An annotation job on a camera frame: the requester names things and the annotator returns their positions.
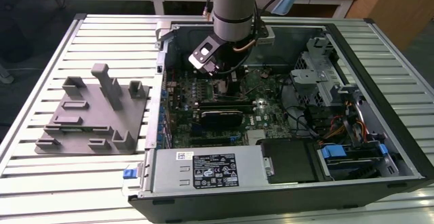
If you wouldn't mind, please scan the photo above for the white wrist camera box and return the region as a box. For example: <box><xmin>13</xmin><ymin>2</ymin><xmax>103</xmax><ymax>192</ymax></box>
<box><xmin>189</xmin><ymin>37</ymin><xmax>221</xmax><ymax>70</ymax></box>

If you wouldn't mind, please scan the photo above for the CPU socket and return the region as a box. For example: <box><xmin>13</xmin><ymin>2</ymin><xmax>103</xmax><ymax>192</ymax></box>
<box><xmin>210</xmin><ymin>78</ymin><xmax>248</xmax><ymax>102</ymax></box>

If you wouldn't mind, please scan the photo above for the black plastic shroud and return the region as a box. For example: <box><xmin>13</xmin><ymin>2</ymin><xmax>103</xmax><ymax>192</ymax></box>
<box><xmin>260</xmin><ymin>137</ymin><xmax>322</xmax><ymax>184</ymax></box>

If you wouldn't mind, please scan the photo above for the black cable with copper end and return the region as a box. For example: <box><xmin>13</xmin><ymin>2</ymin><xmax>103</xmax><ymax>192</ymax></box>
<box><xmin>217</xmin><ymin>0</ymin><xmax>273</xmax><ymax>75</ymax></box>

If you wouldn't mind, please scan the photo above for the green RAM stick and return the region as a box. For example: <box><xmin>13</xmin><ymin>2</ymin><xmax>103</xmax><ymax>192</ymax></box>
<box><xmin>59</xmin><ymin>126</ymin><xmax>95</xmax><ymax>134</ymax></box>

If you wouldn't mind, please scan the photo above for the grey parts rack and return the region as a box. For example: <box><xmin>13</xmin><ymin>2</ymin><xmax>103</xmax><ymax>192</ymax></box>
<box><xmin>35</xmin><ymin>62</ymin><xmax>153</xmax><ymax>156</ymax></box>

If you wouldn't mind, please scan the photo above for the green motherboard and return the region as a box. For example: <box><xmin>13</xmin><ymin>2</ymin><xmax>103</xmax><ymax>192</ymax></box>
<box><xmin>162</xmin><ymin>68</ymin><xmax>296</xmax><ymax>150</ymax></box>

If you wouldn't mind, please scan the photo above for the thin wire locking lever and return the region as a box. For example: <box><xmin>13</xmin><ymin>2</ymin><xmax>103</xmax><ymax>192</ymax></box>
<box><xmin>246</xmin><ymin>82</ymin><xmax>264</xmax><ymax>95</ymax></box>

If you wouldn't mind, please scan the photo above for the silver case handle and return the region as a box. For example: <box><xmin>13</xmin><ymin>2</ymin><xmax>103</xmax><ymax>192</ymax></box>
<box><xmin>155</xmin><ymin>20</ymin><xmax>175</xmax><ymax>43</ymax></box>

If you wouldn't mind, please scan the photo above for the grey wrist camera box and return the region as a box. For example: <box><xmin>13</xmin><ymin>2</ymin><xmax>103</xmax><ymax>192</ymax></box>
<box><xmin>260</xmin><ymin>25</ymin><xmax>276</xmax><ymax>45</ymax></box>

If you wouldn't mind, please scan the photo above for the silver power supply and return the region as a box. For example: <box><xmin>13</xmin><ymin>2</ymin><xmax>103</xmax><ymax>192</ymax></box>
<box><xmin>145</xmin><ymin>146</ymin><xmax>273</xmax><ymax>194</ymax></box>

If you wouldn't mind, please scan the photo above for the silver chipset heat sink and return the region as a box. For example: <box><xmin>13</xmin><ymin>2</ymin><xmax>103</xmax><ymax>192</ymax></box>
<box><xmin>246</xmin><ymin>129</ymin><xmax>269</xmax><ymax>144</ymax></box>

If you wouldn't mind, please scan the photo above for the metal disk bay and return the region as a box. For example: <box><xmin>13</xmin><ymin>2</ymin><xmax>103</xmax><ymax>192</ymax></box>
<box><xmin>316</xmin><ymin>142</ymin><xmax>401</xmax><ymax>182</ymax></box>

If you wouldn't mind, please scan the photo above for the black PC case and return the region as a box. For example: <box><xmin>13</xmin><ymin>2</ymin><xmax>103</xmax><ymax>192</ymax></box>
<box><xmin>121</xmin><ymin>18</ymin><xmax>434</xmax><ymax>224</ymax></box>

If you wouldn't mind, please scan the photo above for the black graphics card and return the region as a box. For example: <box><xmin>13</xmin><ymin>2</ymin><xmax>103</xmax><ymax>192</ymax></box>
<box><xmin>199</xmin><ymin>109</ymin><xmax>245</xmax><ymax>129</ymax></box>

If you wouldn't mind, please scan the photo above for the orange yellow wire bundle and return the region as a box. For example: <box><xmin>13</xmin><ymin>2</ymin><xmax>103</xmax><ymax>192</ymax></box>
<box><xmin>318</xmin><ymin>101</ymin><xmax>372</xmax><ymax>143</ymax></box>

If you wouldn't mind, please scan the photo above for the wooden cabinet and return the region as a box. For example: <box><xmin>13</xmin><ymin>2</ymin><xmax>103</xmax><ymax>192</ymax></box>
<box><xmin>345</xmin><ymin>0</ymin><xmax>434</xmax><ymax>52</ymax></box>

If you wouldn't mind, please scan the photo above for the blue disk carrier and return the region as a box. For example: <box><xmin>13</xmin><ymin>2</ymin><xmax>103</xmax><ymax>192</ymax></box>
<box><xmin>321</xmin><ymin>144</ymin><xmax>348</xmax><ymax>161</ymax></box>

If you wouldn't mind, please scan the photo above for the black RAM slot bank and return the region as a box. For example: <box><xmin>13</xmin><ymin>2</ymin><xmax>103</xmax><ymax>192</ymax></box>
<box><xmin>198</xmin><ymin>100</ymin><xmax>256</xmax><ymax>113</ymax></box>

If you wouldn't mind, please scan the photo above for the pale furniture foot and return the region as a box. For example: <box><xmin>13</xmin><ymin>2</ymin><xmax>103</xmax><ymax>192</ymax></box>
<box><xmin>0</xmin><ymin>62</ymin><xmax>15</xmax><ymax>84</ymax></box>

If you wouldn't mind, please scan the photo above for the grey metal drive cage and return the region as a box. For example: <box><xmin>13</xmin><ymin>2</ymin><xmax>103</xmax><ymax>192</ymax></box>
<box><xmin>290</xmin><ymin>37</ymin><xmax>344</xmax><ymax>108</ymax></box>

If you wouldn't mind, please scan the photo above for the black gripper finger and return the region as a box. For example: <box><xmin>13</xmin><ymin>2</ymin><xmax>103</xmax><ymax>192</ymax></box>
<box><xmin>228</xmin><ymin>73</ymin><xmax>241</xmax><ymax>98</ymax></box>

